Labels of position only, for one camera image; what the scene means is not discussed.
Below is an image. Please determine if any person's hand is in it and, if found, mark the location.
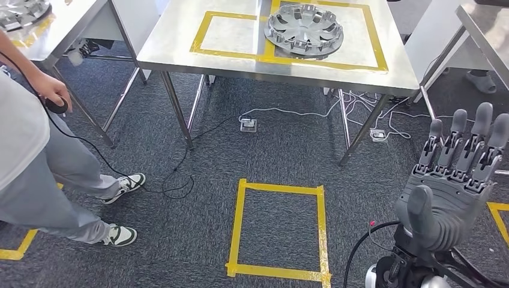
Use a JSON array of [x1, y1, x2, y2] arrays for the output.
[[29, 73, 73, 112]]

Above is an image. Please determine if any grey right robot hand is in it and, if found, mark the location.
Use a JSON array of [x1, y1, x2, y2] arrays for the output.
[[396, 102, 509, 254]]

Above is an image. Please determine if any black handheld controller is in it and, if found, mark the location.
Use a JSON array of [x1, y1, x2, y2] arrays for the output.
[[44, 96, 69, 115]]

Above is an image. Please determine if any grey plastic wheel hubcap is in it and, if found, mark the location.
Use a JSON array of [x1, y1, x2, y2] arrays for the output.
[[0, 0, 52, 32], [264, 4, 343, 56]]

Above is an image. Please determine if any steel workbench table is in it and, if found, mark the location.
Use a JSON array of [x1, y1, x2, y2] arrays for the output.
[[136, 0, 420, 166]]

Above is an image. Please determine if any person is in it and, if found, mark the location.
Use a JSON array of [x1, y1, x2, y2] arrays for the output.
[[0, 31, 146, 248], [466, 69, 497, 95]]

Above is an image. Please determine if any steel side table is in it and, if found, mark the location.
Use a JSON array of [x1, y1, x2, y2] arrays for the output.
[[0, 0, 148, 150], [407, 0, 509, 176]]

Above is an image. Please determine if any white desk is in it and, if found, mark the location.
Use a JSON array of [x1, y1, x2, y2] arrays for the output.
[[81, 0, 160, 80], [405, 0, 466, 73]]

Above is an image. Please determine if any yellow floor tape corner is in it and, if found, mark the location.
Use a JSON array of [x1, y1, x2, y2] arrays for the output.
[[0, 182, 64, 261]]

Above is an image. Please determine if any closed yellow floor tape square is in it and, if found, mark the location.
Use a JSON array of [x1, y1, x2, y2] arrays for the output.
[[225, 179, 332, 288]]

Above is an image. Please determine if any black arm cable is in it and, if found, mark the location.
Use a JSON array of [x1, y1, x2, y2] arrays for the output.
[[343, 220, 400, 288]]

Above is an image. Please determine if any black floor cable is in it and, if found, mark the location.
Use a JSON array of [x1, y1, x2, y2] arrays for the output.
[[0, 52, 241, 200]]

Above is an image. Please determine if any white floor cable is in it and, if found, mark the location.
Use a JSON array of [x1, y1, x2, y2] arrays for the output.
[[238, 89, 476, 140]]

